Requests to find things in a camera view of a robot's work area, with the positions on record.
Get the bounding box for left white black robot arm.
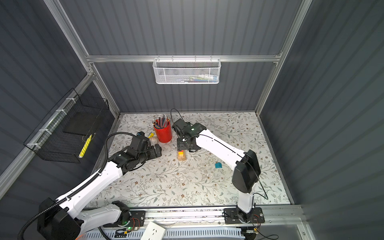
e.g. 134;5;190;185
37;135;162;240

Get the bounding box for black wire basket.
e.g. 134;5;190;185
24;89;110;164

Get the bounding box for wood block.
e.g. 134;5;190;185
178;151;187;161

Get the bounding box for pencils bunch in cup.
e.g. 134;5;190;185
153;114;171;130

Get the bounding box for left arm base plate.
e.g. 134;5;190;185
103;211;146;228

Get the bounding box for white wire mesh basket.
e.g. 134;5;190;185
153;59;222;85

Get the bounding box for red pencil cup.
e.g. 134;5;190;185
154;119;172;143

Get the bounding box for white power socket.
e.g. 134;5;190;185
141;222;166;240

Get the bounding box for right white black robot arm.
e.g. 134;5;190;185
172;119;261;223

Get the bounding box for floral table mat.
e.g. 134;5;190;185
88;112;290;208

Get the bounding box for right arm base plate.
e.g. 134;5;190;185
222;207;265;225

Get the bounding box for black corrugated cable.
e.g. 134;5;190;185
17;131;139;240

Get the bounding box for markers in white basket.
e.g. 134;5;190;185
179;74;219;84

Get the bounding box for yellow marker in black basket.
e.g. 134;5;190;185
79;135;93;159

